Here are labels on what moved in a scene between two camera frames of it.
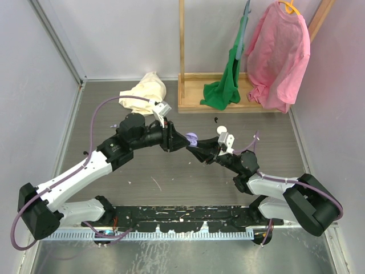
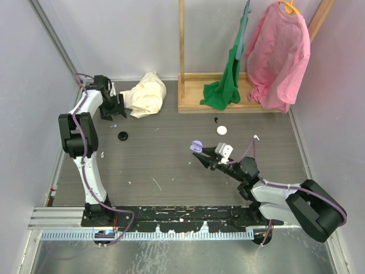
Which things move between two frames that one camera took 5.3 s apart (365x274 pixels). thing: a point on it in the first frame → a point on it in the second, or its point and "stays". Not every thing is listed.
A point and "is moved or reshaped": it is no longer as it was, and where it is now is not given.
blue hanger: x=240 y=47 stays
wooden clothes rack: x=193 y=87 stays
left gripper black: x=171 y=140 → x=106 y=114
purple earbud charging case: x=193 y=138 is moved or reshaped
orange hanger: x=289 y=8 stays
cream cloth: x=151 y=87 stays
